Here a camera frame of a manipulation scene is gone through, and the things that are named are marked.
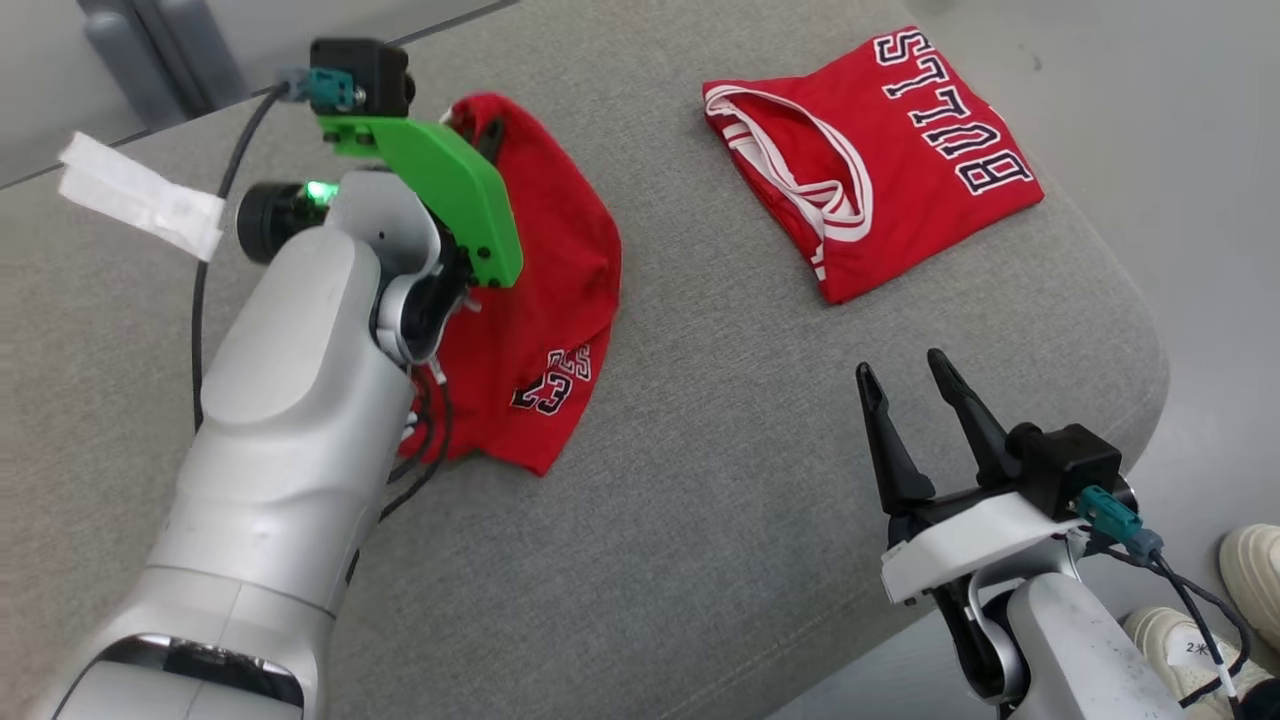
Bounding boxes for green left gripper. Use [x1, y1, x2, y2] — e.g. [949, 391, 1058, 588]
[318, 112, 524, 289]

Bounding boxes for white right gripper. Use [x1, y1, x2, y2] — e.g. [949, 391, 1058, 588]
[855, 348, 1087, 607]

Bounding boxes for red jersey number 23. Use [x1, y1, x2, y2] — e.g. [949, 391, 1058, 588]
[405, 92, 623, 477]

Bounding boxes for red Bulls jersey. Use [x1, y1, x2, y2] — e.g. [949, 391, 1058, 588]
[702, 27, 1045, 305]

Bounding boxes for cream white shoe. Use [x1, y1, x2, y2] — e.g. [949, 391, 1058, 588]
[1124, 605, 1253, 703]
[1218, 524, 1280, 653]

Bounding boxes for teal left camera connector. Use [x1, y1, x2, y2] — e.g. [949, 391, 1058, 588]
[275, 65, 363, 112]

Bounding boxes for teal camera connector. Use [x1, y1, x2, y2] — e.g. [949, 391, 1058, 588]
[275, 65, 363, 112]
[1078, 485, 1166, 561]

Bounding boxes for teal right camera connector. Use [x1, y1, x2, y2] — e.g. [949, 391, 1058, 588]
[1078, 485, 1166, 561]

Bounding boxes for black left camera cable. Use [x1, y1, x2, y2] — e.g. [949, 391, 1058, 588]
[190, 85, 293, 433]

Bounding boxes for black camera cable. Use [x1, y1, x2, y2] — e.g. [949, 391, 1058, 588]
[190, 85, 293, 433]
[1090, 540, 1254, 713]

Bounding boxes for black right camera cable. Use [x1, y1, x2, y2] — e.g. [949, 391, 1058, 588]
[1090, 540, 1254, 713]

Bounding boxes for white right cable tag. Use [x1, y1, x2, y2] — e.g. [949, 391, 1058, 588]
[1165, 630, 1227, 667]

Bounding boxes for white tape cable label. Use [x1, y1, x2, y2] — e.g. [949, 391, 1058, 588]
[57, 132, 227, 264]

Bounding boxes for grey metal partition post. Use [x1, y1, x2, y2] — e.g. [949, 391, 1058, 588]
[78, 0, 253, 131]

